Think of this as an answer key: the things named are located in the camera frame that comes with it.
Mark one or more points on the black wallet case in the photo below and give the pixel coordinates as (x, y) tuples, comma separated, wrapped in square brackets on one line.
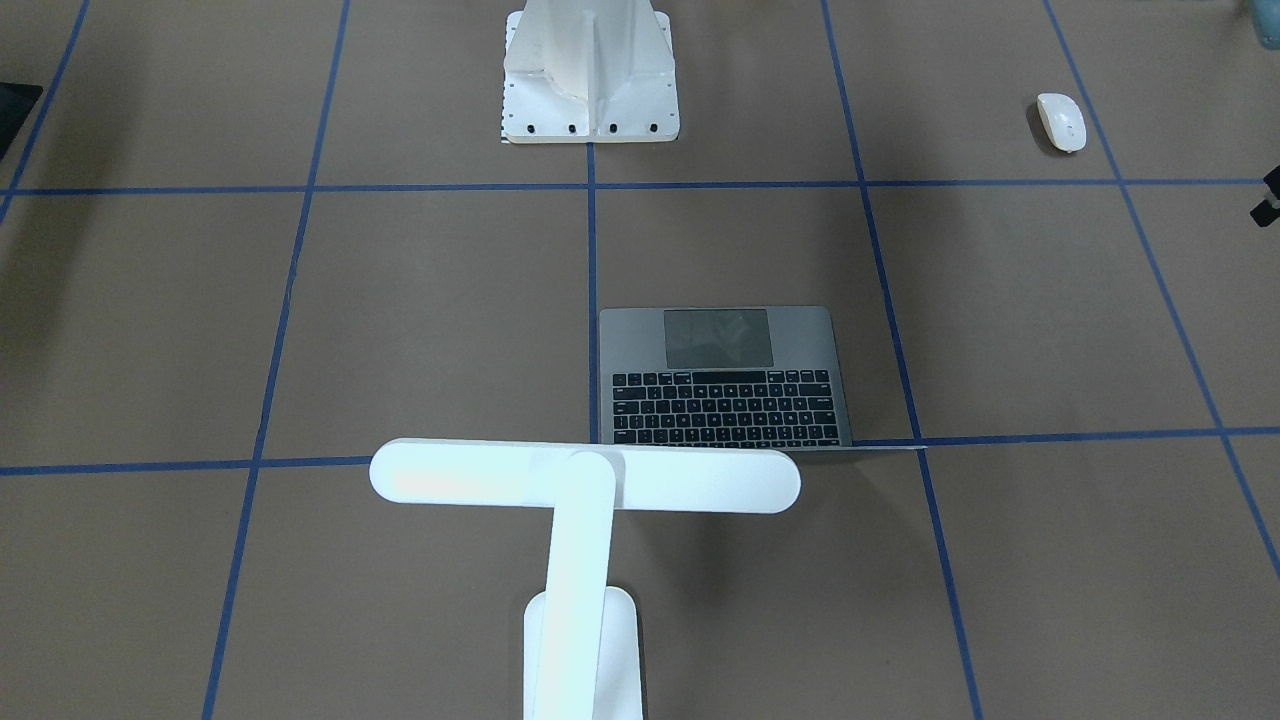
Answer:
[(18, 100)]

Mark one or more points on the white wireless mouse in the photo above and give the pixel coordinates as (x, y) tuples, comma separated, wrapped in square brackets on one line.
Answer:
[(1063, 122)]

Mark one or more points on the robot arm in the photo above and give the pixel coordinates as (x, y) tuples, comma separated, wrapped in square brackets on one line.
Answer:
[(1265, 20)]

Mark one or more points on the grey laptop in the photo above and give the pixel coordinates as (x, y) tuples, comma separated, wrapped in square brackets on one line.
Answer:
[(731, 377)]

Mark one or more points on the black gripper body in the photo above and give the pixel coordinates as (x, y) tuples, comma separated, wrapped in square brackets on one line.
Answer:
[(1268, 203)]

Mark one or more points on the white desk lamp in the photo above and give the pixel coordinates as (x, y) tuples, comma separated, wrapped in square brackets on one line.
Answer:
[(583, 656)]

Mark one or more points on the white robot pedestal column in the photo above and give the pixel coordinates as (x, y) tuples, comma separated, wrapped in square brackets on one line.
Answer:
[(589, 72)]

